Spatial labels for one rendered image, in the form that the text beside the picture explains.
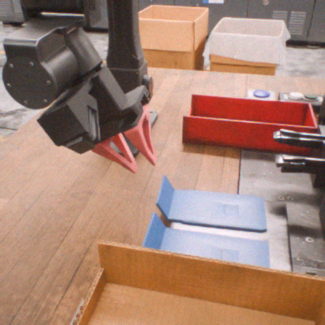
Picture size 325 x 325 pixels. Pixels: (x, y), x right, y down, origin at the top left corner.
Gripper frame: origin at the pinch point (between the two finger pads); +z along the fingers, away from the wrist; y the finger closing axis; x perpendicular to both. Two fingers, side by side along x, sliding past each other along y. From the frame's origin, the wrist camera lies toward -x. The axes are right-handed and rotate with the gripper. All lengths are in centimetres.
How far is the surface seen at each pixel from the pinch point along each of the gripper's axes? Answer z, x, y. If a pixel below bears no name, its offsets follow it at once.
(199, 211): 9.8, -1.7, 4.3
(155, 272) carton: 6.3, -14.8, 1.5
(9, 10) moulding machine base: -75, 491, -308
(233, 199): 12.2, 1.8, 8.5
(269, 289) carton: 11.9, -15.5, 12.6
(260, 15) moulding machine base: 89, 451, 9
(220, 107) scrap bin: 10.3, 33.4, 6.0
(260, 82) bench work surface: 19, 61, 13
